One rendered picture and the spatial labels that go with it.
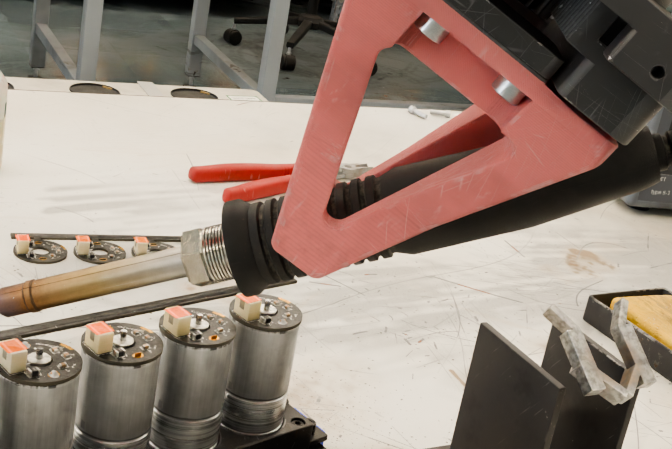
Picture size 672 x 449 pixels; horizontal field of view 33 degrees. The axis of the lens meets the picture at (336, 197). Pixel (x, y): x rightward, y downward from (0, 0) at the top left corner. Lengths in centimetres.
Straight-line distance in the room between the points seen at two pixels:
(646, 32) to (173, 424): 22
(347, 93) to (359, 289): 33
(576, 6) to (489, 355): 18
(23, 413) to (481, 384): 16
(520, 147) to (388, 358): 27
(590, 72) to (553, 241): 46
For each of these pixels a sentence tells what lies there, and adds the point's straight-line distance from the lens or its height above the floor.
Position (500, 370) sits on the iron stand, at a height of 81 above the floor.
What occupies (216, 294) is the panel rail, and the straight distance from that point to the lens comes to 40.
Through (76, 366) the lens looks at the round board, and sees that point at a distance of 34.
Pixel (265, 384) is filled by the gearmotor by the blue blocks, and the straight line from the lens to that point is 39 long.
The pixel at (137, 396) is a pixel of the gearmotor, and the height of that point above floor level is 80.
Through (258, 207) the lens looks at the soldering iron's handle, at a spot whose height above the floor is 88.
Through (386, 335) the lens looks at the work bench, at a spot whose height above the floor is 75.
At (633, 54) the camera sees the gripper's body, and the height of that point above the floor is 95.
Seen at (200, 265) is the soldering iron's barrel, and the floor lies 87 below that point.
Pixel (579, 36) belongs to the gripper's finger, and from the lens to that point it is 23.
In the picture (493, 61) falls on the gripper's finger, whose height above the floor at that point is 94.
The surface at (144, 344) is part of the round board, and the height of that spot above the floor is 81.
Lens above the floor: 99
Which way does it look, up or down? 20 degrees down
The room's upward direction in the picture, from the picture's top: 11 degrees clockwise
